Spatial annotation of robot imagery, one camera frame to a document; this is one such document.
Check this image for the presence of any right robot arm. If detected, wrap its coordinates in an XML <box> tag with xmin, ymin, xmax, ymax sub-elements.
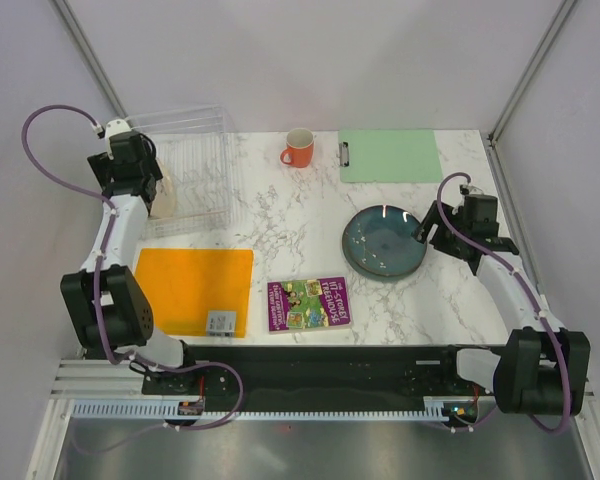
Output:
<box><xmin>414</xmin><ymin>191</ymin><xmax>591</xmax><ymax>418</ymax></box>

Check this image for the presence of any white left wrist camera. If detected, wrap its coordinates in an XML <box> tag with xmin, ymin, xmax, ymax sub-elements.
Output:
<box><xmin>91</xmin><ymin>118</ymin><xmax>132</xmax><ymax>139</ymax></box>

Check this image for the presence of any purple treehouse book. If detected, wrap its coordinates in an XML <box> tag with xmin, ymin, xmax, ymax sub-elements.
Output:
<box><xmin>266</xmin><ymin>277</ymin><xmax>352</xmax><ymax>333</ymax></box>

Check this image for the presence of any right aluminium frame post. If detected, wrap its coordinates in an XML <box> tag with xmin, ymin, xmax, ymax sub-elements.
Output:
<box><xmin>484</xmin><ymin>0</ymin><xmax>580</xmax><ymax>149</ymax></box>

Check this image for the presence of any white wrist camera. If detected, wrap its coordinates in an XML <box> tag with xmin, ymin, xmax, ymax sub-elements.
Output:
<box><xmin>91</xmin><ymin>118</ymin><xmax>132</xmax><ymax>139</ymax></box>
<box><xmin>459</xmin><ymin>183</ymin><xmax>484</xmax><ymax>196</ymax></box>

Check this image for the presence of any left aluminium frame post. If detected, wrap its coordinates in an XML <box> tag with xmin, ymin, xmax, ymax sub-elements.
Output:
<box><xmin>50</xmin><ymin>0</ymin><xmax>127</xmax><ymax>117</ymax></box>

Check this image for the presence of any green rimmed grey plate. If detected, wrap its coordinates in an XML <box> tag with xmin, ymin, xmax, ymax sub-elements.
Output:
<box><xmin>149</xmin><ymin>159</ymin><xmax>177</xmax><ymax>219</ymax></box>

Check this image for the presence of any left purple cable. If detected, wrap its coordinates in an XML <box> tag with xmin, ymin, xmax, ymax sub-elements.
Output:
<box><xmin>20</xmin><ymin>104</ymin><xmax>246</xmax><ymax>431</ymax></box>

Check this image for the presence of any orange mug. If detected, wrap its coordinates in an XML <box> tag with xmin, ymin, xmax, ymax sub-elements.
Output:
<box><xmin>280</xmin><ymin>128</ymin><xmax>315</xmax><ymax>168</ymax></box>

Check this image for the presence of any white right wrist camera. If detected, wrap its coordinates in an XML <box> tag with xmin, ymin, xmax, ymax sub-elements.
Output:
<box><xmin>459</xmin><ymin>183</ymin><xmax>484</xmax><ymax>196</ymax></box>

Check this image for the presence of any green clipboard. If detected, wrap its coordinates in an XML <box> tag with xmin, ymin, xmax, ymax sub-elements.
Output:
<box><xmin>338</xmin><ymin>129</ymin><xmax>442</xmax><ymax>184</ymax></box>

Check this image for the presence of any dark blue plate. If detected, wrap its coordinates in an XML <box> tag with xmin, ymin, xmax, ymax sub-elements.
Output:
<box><xmin>341</xmin><ymin>205</ymin><xmax>427</xmax><ymax>262</ymax></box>

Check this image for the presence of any aluminium frame post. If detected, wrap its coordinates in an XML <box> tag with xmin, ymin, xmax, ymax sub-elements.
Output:
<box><xmin>484</xmin><ymin>0</ymin><xmax>580</xmax><ymax>149</ymax></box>
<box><xmin>50</xmin><ymin>0</ymin><xmax>127</xmax><ymax>117</ymax></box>

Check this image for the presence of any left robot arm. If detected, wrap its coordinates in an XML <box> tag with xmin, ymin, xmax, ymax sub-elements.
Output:
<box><xmin>60</xmin><ymin>119</ymin><xmax>200</xmax><ymax>393</ymax></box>

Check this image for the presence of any small grey box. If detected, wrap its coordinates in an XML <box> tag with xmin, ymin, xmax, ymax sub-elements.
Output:
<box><xmin>205</xmin><ymin>310</ymin><xmax>237</xmax><ymax>337</ymax></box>

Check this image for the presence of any white wire dish rack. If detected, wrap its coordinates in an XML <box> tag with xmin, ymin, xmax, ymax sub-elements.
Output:
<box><xmin>126</xmin><ymin>104</ymin><xmax>235</xmax><ymax>240</ymax></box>

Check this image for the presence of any orange cutting board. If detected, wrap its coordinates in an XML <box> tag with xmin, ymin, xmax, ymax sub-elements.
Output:
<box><xmin>135</xmin><ymin>248</ymin><xmax>254</xmax><ymax>338</ymax></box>

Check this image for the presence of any white slotted cable duct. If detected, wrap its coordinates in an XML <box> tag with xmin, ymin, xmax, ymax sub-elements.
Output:
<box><xmin>70</xmin><ymin>396</ymin><xmax>472</xmax><ymax>422</ymax></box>

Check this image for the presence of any large teal plate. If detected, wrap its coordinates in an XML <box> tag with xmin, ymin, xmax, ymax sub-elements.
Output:
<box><xmin>343</xmin><ymin>250</ymin><xmax>426</xmax><ymax>283</ymax></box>

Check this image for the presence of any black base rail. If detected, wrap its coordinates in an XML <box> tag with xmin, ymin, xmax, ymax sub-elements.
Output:
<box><xmin>130</xmin><ymin>345</ymin><xmax>492</xmax><ymax>412</ymax></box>

